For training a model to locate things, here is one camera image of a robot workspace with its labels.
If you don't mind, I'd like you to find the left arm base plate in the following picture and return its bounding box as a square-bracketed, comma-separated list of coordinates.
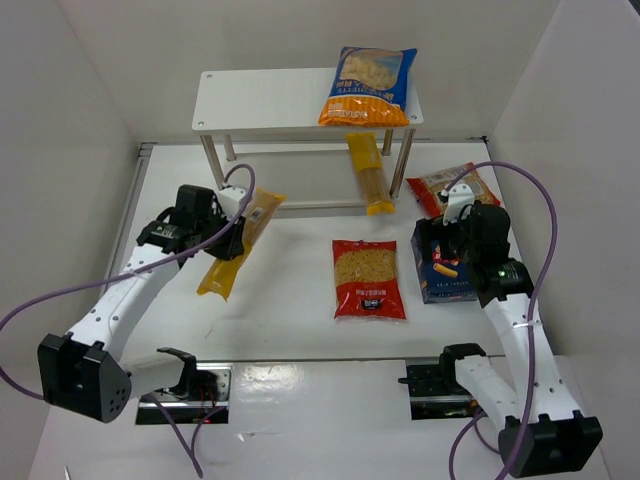
[150, 362, 233, 426]

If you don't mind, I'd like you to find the red fusilli bag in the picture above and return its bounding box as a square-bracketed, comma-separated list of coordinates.
[332, 240, 406, 321]
[406, 162, 501, 218]

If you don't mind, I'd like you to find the yellow spaghetti bag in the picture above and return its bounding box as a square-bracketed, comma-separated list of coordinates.
[196, 188, 287, 301]
[346, 133, 395, 216]

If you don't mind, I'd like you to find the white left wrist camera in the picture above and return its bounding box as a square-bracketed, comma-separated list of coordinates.
[216, 184, 252, 220]

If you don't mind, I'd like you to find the yellow spaghetti bag on shelf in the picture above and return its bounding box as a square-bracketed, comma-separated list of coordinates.
[346, 133, 395, 216]

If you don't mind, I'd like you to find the blue orange pasta bag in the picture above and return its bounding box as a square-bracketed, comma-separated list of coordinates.
[318, 46, 418, 128]

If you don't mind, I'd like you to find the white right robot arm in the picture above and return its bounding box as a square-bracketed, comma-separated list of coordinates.
[411, 202, 603, 478]

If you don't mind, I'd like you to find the blue rigatoni pasta box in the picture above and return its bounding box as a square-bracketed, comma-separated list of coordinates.
[411, 231, 477, 304]

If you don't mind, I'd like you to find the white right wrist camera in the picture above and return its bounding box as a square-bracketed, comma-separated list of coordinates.
[439, 182, 475, 226]

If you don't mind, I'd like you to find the white two-tier shelf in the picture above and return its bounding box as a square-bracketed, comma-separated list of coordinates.
[191, 67, 425, 220]

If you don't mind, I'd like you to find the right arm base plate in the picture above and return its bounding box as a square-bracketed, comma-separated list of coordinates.
[397, 358, 478, 421]

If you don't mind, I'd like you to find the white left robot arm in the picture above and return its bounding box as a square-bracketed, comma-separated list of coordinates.
[37, 185, 253, 423]

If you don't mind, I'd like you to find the red fusilli bag centre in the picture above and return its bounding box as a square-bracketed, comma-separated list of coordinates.
[332, 240, 406, 321]

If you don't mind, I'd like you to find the aluminium table edge rail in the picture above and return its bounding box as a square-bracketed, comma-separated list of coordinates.
[105, 142, 155, 278]

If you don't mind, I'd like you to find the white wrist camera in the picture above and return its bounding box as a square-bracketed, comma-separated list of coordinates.
[439, 182, 475, 226]
[216, 184, 252, 220]

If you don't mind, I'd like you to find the red fusilli bag right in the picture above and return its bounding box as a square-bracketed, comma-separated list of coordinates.
[406, 162, 501, 218]

